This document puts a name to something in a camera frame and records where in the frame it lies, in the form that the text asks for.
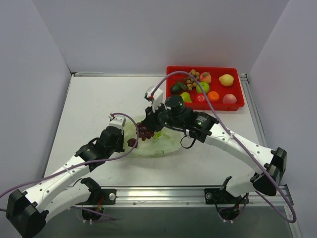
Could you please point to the green apple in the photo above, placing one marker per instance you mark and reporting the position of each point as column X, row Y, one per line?
column 202, row 87

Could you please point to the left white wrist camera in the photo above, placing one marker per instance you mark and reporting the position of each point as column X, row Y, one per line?
column 117, row 121

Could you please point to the green pear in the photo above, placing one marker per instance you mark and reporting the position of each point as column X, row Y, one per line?
column 186, row 97

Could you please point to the dark green avocado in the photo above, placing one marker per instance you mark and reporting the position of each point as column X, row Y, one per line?
column 176, row 89

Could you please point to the orange fruit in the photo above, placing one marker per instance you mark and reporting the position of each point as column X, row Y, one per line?
column 213, row 96

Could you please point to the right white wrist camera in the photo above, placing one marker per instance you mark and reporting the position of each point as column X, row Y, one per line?
column 155, row 97

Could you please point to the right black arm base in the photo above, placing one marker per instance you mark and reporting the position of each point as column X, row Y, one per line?
column 228, row 207

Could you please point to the pale green plastic bag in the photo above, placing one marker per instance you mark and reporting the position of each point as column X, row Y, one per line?
column 169, row 141

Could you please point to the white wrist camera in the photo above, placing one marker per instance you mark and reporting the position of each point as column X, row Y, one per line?
column 117, row 121
column 155, row 97

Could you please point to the aluminium front rail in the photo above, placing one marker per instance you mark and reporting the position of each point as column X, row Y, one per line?
column 161, row 196

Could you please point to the brown longan bunch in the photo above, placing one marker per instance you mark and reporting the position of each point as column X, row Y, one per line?
column 193, row 78

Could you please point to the orange peach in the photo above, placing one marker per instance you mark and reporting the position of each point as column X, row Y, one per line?
column 205, row 77

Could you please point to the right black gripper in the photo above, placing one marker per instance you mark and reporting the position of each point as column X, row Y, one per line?
column 150, row 119

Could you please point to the dark red grape bunch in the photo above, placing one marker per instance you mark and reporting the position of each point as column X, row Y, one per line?
column 143, row 132

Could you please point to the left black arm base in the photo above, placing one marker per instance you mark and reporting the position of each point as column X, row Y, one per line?
column 104, row 198

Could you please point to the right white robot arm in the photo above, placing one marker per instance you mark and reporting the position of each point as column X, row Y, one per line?
column 268, row 165

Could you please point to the red apple from bag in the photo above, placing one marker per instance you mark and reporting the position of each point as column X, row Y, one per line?
column 200, row 98

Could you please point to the yellow lemon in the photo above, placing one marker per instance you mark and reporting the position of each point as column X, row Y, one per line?
column 226, row 80

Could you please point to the red plastic tray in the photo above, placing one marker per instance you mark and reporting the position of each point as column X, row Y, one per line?
column 220, row 85

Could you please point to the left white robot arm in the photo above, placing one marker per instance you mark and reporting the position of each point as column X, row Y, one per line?
column 29, row 211

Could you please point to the dark red plum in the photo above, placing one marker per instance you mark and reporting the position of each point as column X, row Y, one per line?
column 131, row 142

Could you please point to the lime green fruit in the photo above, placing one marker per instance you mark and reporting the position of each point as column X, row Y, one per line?
column 158, row 134

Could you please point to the pink peach from bag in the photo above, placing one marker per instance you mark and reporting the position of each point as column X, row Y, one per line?
column 229, row 99

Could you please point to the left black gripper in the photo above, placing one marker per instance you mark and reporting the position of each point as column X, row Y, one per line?
column 118, row 141

